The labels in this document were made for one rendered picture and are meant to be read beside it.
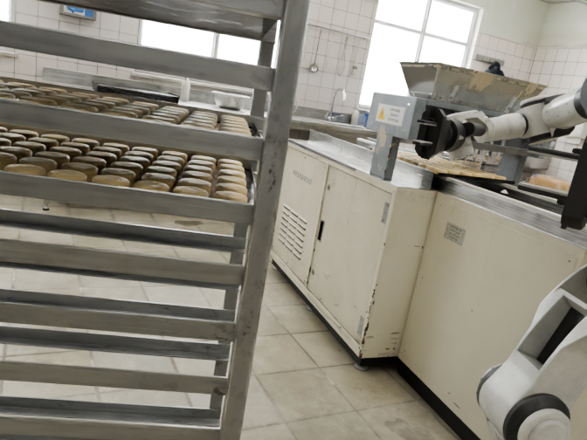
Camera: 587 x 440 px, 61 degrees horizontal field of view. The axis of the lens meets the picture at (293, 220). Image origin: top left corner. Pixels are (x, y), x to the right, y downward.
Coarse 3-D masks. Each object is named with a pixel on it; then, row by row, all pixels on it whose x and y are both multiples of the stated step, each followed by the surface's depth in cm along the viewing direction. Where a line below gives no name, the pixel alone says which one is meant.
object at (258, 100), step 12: (276, 24) 102; (264, 48) 103; (264, 60) 104; (252, 96) 105; (264, 96) 106; (252, 108) 106; (264, 108) 106; (240, 228) 113; (240, 264) 115; (228, 300) 117; (216, 372) 122; (216, 396) 124; (216, 408) 124
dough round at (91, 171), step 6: (72, 162) 77; (78, 162) 77; (66, 168) 73; (72, 168) 73; (78, 168) 73; (84, 168) 74; (90, 168) 75; (96, 168) 76; (90, 174) 74; (96, 174) 76; (90, 180) 75
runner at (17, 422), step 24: (0, 432) 73; (24, 432) 73; (48, 432) 74; (72, 432) 74; (96, 432) 75; (120, 432) 75; (144, 432) 76; (168, 432) 76; (192, 432) 77; (216, 432) 77
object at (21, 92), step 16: (0, 80) 93; (0, 96) 70; (16, 96) 75; (32, 96) 82; (48, 96) 79; (64, 96) 83; (80, 96) 89; (96, 96) 96; (96, 112) 68; (112, 112) 72; (128, 112) 75; (144, 112) 85; (160, 112) 85; (176, 112) 91; (192, 112) 99; (208, 128) 71; (224, 128) 75; (240, 128) 81
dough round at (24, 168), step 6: (6, 168) 67; (12, 168) 67; (18, 168) 67; (24, 168) 68; (30, 168) 68; (36, 168) 69; (42, 168) 70; (30, 174) 67; (36, 174) 68; (42, 174) 69
